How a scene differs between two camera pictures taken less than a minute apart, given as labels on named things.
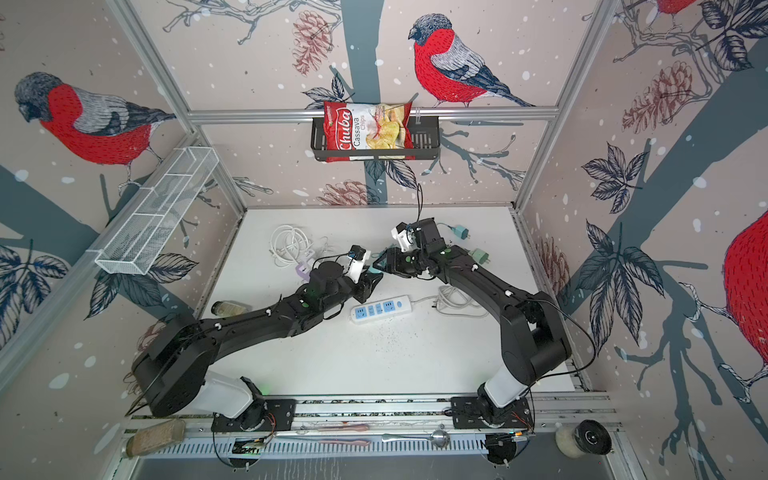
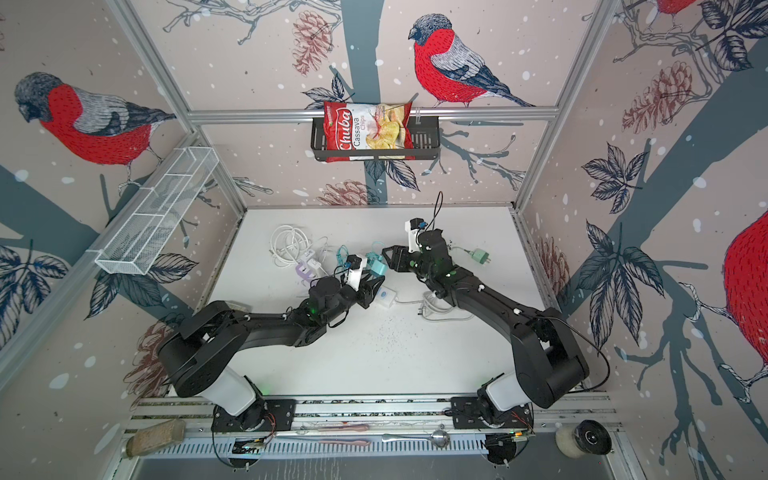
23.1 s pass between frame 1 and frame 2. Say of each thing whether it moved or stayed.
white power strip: moved
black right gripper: stayed
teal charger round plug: moved
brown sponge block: stayed
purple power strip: stayed
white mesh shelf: stayed
